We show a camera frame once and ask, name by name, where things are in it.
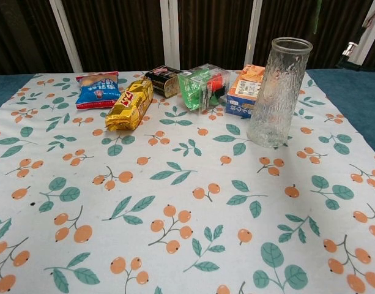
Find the clear plastic box green contents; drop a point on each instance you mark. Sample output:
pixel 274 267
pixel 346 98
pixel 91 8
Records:
pixel 199 88

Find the clear textured glass vase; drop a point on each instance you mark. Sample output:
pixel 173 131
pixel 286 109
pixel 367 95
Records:
pixel 276 101

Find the blue snack bag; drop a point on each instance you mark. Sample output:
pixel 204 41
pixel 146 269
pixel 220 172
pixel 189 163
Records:
pixel 97 92

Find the black tin box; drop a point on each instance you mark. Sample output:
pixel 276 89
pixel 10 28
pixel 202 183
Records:
pixel 162 81

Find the orange carton box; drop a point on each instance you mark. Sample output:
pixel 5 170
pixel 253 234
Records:
pixel 243 92

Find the white partition frame post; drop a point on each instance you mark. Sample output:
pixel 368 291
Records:
pixel 169 33
pixel 254 30
pixel 66 36
pixel 372 33

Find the black silver stand piece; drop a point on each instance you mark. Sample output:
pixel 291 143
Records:
pixel 350 49

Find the white floral fruit tablecloth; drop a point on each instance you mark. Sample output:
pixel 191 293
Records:
pixel 175 183

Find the gold biscuit package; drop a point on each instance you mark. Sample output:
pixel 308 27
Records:
pixel 130 107

